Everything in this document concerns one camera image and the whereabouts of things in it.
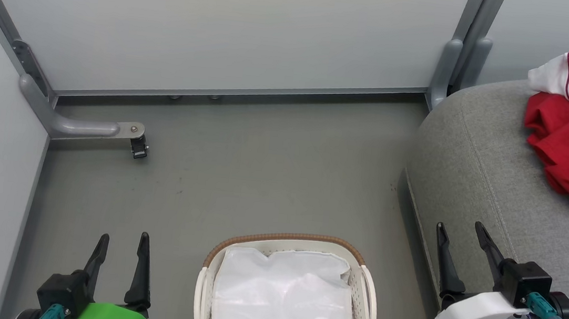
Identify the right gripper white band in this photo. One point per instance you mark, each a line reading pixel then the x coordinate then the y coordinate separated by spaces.
pixel 485 312

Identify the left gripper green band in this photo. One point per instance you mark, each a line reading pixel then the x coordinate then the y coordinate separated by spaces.
pixel 104 317

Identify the white plastic laundry basket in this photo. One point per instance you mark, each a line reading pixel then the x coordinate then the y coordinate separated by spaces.
pixel 363 294

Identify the white basket liner cloth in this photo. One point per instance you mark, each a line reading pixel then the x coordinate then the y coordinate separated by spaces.
pixel 282 302

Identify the teal connector left gripper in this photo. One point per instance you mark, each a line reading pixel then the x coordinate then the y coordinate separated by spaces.
pixel 50 314

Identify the teal connector gripper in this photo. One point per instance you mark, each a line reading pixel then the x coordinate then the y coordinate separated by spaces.
pixel 50 314
pixel 546 312

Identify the grey fabric sofa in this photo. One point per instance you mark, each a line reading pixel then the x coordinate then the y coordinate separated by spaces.
pixel 489 175

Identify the teal connector right gripper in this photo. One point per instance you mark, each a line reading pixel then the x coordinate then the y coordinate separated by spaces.
pixel 546 312

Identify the black caster wheel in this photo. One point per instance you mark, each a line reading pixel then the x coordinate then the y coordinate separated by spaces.
pixel 139 148

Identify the grey partition foot with caster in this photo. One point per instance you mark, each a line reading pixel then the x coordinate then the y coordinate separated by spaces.
pixel 81 127

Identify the small round partition glide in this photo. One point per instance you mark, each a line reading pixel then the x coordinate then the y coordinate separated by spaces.
pixel 174 97
pixel 214 97

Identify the grey metal partition foot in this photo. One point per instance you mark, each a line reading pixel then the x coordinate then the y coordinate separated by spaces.
pixel 477 61
pixel 443 70

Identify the grey partition bottom rail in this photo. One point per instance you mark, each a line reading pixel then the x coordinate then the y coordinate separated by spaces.
pixel 239 91

